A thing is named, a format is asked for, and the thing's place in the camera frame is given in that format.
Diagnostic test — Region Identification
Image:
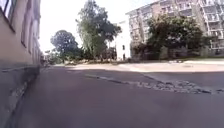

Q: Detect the tall green tree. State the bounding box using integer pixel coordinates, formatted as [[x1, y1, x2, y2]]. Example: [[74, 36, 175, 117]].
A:
[[75, 0, 123, 62]]

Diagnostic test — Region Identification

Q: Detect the white building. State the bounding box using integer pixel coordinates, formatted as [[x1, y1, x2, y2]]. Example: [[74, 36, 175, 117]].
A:
[[113, 20, 133, 62]]

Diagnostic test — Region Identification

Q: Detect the pale pink building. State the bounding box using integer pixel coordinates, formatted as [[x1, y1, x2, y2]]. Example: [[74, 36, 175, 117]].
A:
[[0, 0, 42, 128]]

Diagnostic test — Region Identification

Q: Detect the grey asphalt road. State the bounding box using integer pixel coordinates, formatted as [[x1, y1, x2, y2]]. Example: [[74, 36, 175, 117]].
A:
[[6, 60, 224, 128]]

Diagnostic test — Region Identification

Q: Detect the tall apartment building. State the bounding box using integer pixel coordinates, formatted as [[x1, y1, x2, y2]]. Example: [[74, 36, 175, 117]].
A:
[[125, 0, 224, 61]]

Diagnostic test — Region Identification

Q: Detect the broad dark tree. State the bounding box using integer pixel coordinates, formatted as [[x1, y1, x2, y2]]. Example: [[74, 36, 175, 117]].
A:
[[133, 13, 212, 61]]

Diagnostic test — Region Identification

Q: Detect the round dark tree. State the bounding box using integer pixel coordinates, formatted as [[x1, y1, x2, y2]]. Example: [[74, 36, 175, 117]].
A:
[[49, 29, 81, 63]]

